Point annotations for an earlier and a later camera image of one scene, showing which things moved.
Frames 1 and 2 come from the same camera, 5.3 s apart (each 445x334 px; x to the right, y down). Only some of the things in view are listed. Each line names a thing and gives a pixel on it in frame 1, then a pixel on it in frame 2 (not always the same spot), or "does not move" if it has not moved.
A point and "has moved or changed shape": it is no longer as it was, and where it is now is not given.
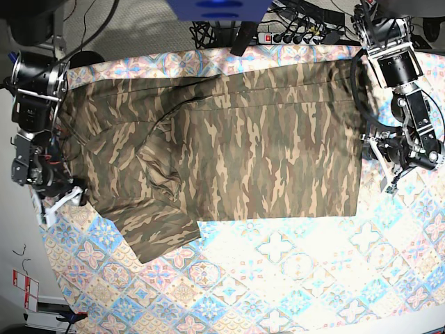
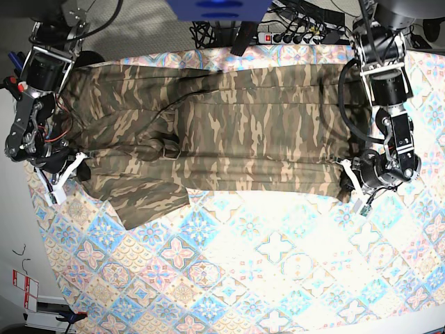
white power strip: (274, 38) does not move
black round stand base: (84, 58) does not move
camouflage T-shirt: (158, 154) has moved or changed shape
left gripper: (49, 181) -> (53, 157)
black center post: (247, 30) does not move
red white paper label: (31, 288) does not move
